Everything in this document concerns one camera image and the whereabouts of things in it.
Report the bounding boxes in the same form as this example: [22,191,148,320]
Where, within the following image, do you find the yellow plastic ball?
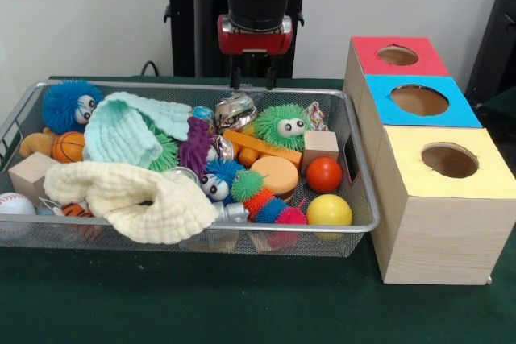
[306,193,353,237]

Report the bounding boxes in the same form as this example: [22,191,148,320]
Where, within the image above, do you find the blue spiky rubber ball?
[42,80,104,135]

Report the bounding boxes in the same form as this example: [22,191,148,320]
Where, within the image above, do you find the small patterned cloth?
[304,101,331,132]

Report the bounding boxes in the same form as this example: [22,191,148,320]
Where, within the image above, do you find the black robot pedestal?
[155,0,326,79]

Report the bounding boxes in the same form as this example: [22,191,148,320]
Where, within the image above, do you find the mint green knitted cloth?
[83,91,194,168]

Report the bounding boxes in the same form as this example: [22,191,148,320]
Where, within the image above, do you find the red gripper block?
[217,15,294,90]

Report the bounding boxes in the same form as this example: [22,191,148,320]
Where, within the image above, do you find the cream knitted cloth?
[43,160,220,245]

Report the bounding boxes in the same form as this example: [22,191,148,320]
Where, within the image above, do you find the orange-red ball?
[306,156,343,194]

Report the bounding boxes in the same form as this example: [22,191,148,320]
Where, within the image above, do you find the wooden box with three holes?
[342,36,516,287]

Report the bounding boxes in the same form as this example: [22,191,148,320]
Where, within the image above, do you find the small wooden cube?
[302,130,339,174]

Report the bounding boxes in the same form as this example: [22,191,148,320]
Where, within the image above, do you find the dark green side table cloth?
[475,85,516,130]

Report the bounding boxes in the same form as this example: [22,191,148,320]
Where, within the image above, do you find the small orange basketball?
[51,131,86,164]

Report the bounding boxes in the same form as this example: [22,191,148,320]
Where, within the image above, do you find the white baseball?
[0,192,36,240]

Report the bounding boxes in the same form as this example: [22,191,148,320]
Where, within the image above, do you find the shallow silver mesh bin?
[0,80,381,259]

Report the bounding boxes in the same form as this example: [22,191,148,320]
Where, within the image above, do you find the green spiky ball with eyes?
[253,104,314,154]

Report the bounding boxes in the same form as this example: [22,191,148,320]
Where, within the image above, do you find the purple spiky rubber ball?
[178,116,214,178]

